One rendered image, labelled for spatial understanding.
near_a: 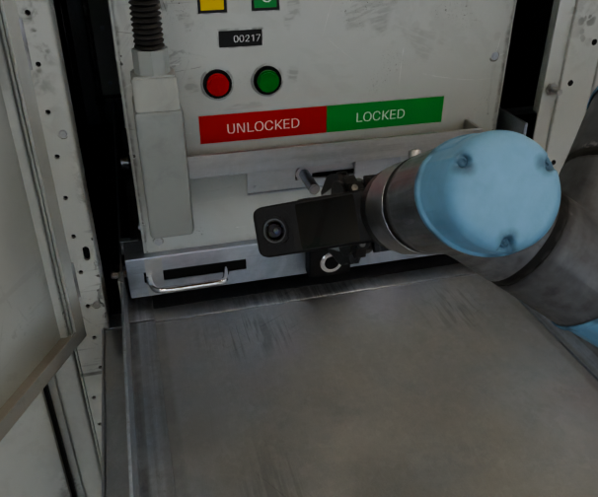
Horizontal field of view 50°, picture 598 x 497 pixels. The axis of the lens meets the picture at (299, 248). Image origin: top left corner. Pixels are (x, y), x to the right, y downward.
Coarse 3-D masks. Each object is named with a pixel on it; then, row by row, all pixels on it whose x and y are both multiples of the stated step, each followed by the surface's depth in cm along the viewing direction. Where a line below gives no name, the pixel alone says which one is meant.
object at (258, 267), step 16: (256, 240) 86; (128, 256) 82; (144, 256) 82; (160, 256) 83; (176, 256) 83; (192, 256) 84; (208, 256) 84; (224, 256) 85; (240, 256) 86; (256, 256) 86; (288, 256) 88; (304, 256) 88; (368, 256) 91; (384, 256) 92; (400, 256) 93; (416, 256) 93; (128, 272) 82; (144, 272) 83; (176, 272) 84; (192, 272) 85; (208, 272) 86; (240, 272) 87; (256, 272) 88; (272, 272) 88; (288, 272) 89; (304, 272) 90; (144, 288) 84
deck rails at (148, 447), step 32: (128, 320) 81; (544, 320) 83; (128, 352) 72; (576, 352) 77; (128, 384) 65; (160, 384) 73; (128, 416) 59; (160, 416) 68; (128, 448) 56; (160, 448) 64; (160, 480) 61
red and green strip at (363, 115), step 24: (216, 120) 77; (240, 120) 77; (264, 120) 78; (288, 120) 79; (312, 120) 80; (336, 120) 81; (360, 120) 82; (384, 120) 82; (408, 120) 83; (432, 120) 84
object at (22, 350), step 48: (0, 96) 65; (0, 144) 66; (0, 192) 66; (48, 192) 70; (0, 240) 67; (48, 240) 75; (0, 288) 68; (48, 288) 77; (0, 336) 69; (48, 336) 78; (0, 384) 70; (0, 432) 66
